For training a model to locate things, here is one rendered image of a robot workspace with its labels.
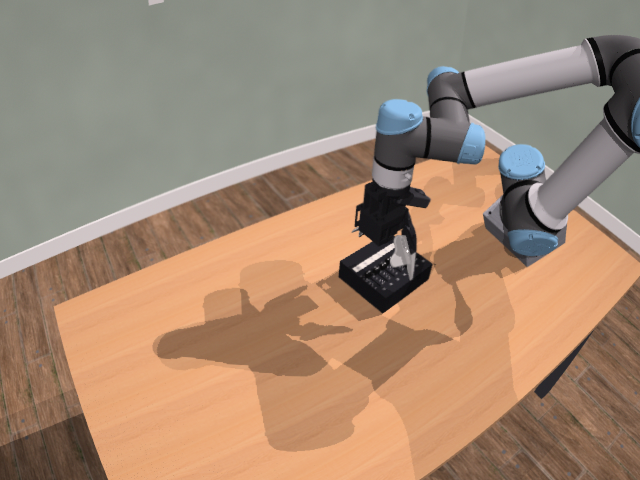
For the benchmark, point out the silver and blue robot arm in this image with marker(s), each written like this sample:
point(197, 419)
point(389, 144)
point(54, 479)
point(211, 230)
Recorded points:
point(447, 135)

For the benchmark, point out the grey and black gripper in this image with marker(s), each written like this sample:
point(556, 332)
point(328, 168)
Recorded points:
point(380, 226)

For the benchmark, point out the black lighting desk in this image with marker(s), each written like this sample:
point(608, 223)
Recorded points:
point(369, 273)

